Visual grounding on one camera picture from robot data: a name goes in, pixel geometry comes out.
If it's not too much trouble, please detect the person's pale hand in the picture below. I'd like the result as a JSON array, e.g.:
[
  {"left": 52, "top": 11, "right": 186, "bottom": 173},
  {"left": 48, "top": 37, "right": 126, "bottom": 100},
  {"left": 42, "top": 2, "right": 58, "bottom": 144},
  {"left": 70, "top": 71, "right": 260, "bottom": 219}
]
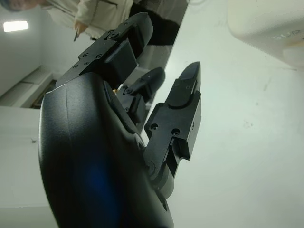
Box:
[{"left": 74, "top": 20, "right": 88, "bottom": 34}]

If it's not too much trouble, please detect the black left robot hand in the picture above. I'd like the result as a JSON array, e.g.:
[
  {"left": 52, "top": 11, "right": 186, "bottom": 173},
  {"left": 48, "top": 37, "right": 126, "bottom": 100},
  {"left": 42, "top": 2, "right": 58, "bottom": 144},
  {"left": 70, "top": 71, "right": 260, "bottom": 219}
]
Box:
[{"left": 37, "top": 11, "right": 202, "bottom": 228}]

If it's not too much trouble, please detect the cream white toaster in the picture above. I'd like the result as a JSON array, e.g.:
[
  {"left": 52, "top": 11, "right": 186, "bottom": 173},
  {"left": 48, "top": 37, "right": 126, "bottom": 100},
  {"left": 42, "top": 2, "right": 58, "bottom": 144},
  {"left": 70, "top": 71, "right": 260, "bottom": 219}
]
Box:
[{"left": 227, "top": 0, "right": 304, "bottom": 69}]

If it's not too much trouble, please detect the rectangular ceiling light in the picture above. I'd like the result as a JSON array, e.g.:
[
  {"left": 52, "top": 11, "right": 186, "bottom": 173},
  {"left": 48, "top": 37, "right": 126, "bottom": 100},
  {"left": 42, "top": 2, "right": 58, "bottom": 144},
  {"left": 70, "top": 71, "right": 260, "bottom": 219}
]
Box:
[{"left": 3, "top": 20, "right": 30, "bottom": 32}]

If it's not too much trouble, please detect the person in black trousers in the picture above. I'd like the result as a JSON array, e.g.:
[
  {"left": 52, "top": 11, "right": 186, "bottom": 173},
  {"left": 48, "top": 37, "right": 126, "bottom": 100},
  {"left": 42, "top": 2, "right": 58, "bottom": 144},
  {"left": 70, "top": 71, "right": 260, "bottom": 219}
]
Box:
[{"left": 0, "top": 0, "right": 188, "bottom": 46}]

